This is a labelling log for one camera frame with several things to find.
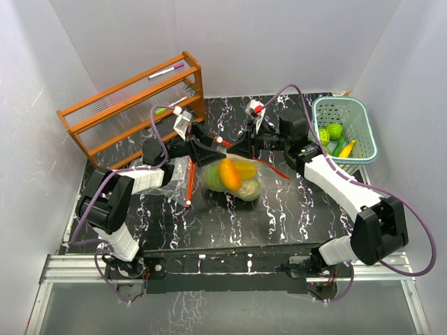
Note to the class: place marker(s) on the green fake cabbage right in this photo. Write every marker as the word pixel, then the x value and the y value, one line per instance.
pixel 249 191

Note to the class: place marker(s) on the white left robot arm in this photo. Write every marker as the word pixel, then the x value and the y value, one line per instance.
pixel 103 206

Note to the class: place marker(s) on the green fake cabbage left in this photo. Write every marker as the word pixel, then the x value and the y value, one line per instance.
pixel 212 180

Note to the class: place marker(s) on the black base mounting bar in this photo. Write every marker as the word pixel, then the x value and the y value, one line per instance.
pixel 274 267

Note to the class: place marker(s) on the orange fake fruit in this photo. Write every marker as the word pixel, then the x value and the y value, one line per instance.
pixel 229 176

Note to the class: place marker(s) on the teal plastic basket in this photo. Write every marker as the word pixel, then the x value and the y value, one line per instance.
pixel 342 126

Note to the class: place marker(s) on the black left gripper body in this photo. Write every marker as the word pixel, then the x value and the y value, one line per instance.
pixel 179 148

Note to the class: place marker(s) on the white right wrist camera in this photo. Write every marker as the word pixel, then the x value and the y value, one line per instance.
pixel 255 109

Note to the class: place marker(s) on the yellow fake banana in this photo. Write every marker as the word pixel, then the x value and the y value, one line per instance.
pixel 346 151

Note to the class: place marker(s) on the bumpy green fake fruit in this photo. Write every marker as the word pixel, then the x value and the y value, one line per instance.
pixel 324 136

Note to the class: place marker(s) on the aluminium frame rail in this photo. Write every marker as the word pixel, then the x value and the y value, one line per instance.
pixel 72 299

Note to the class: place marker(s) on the green fake cabbage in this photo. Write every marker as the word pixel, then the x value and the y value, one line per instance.
pixel 212 180
pixel 249 191

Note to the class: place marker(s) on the clear zip bag red seal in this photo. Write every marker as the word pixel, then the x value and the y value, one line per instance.
pixel 175 181

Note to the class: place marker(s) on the orange wooden shelf rack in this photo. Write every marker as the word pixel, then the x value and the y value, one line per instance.
pixel 109 127

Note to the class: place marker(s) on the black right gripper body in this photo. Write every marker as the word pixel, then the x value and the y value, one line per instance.
pixel 272 140

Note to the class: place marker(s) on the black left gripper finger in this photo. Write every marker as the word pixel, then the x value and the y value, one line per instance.
pixel 203 135
pixel 205 156

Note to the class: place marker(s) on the dark green fake cucumber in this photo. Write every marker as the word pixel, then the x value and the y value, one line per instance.
pixel 338 148

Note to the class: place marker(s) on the yellow fake fruit piece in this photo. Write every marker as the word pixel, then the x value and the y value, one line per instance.
pixel 246 170

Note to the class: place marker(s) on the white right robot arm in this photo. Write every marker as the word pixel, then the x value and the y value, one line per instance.
pixel 379 223

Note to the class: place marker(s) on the pink capped white marker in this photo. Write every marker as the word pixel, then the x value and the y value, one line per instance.
pixel 165 71

